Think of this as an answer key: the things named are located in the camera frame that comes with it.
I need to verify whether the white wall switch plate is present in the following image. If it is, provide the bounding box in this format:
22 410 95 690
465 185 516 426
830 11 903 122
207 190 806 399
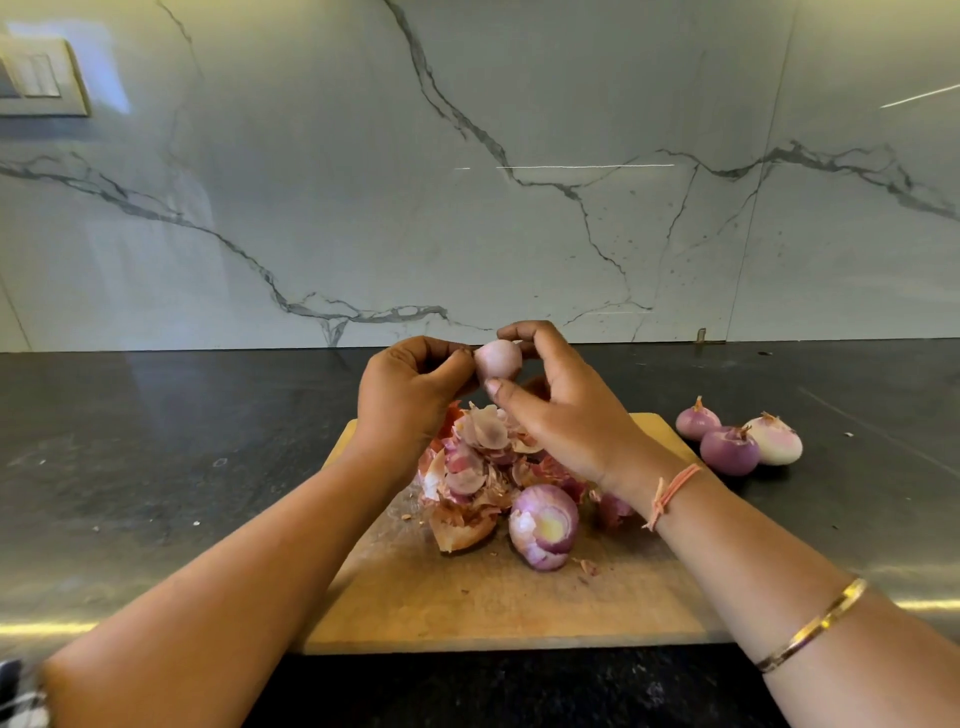
0 36 92 119

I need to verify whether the pile of onion peels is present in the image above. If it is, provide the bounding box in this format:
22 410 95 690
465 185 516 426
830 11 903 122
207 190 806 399
415 399 644 555

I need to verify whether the wooden cutting board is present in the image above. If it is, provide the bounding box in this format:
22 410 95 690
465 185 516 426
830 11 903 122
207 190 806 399
297 411 737 656

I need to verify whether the gold bangle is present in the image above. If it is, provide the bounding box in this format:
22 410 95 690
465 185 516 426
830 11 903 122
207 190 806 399
754 577 870 675

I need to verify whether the small red onion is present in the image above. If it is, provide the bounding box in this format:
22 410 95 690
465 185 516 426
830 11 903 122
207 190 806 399
675 396 723 443

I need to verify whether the person's left hand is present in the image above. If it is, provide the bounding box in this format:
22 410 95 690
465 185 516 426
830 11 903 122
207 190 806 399
345 336 479 482

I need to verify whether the person's left forearm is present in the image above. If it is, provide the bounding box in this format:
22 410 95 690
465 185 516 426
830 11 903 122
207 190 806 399
42 456 395 728

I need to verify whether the person's right forearm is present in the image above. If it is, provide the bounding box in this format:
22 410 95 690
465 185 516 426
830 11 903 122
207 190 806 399
648 465 960 728

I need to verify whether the orange thread bracelet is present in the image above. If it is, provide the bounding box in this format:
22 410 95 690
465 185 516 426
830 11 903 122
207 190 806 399
642 462 705 534

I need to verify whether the red onion with pale patch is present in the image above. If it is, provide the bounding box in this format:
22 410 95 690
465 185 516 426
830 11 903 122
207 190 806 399
507 483 582 573

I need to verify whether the person's right hand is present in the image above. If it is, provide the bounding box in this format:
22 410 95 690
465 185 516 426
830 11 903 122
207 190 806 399
480 319 684 500

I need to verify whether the brownish red onion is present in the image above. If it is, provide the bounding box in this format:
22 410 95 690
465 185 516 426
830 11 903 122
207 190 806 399
744 411 806 467

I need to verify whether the black white plaid sleeve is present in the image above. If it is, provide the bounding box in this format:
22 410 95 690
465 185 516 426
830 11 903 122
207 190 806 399
0 660 50 728

